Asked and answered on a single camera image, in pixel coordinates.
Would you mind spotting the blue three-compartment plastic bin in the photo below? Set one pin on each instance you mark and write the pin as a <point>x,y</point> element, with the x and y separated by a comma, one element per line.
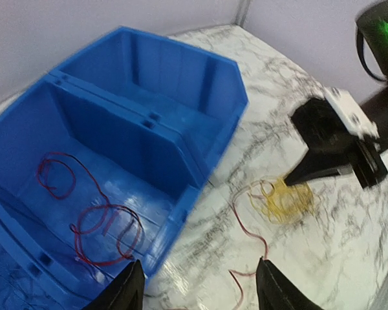
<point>103,159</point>

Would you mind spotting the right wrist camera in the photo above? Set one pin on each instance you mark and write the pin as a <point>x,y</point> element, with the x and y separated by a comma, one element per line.
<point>350,113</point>

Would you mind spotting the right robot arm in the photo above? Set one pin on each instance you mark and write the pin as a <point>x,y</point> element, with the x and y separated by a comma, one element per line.
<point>372,49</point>

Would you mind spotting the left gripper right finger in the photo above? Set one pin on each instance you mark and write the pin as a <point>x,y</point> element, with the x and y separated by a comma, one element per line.
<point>276,291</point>

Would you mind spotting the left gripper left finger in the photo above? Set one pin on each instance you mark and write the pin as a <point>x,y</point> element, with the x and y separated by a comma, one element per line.
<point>124,292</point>

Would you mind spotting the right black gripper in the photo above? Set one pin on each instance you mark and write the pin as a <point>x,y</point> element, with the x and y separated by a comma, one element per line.
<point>332,150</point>

